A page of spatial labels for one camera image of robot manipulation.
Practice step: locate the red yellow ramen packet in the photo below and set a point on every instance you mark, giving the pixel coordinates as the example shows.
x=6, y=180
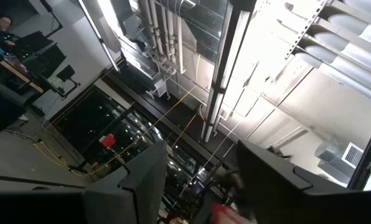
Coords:
x=226, y=216

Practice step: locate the long ceiling light fixture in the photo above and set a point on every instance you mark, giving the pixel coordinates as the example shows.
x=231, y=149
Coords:
x=215, y=102

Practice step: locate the white ceiling pipe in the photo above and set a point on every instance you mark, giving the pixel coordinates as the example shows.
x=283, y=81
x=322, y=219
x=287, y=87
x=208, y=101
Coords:
x=170, y=34
x=157, y=31

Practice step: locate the red wall box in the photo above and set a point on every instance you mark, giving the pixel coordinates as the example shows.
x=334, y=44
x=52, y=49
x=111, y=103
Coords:
x=107, y=140

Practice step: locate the black computer blue light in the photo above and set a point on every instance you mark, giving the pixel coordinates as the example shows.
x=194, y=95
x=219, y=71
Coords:
x=2, y=115

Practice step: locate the white vent grille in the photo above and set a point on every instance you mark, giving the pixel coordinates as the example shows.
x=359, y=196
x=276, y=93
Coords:
x=353, y=155

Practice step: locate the person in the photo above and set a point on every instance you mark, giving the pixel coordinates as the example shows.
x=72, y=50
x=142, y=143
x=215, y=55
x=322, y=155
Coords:
x=3, y=23

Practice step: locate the black desk monitor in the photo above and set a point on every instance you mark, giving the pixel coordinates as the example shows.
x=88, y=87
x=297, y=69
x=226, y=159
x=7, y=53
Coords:
x=36, y=43

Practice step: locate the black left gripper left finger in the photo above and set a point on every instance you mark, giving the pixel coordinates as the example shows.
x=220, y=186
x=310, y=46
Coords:
x=142, y=193

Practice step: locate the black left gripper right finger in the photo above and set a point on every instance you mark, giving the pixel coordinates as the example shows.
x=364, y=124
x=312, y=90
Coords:
x=275, y=193

